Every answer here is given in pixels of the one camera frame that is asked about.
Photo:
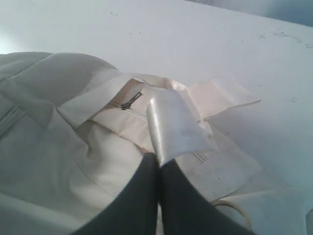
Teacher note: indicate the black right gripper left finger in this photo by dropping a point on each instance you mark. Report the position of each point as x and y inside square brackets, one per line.
[134, 210]

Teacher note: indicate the beige duffel bag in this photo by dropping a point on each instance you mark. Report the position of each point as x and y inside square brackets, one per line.
[74, 129]

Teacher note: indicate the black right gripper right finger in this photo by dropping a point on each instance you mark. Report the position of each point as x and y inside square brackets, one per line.
[186, 212]

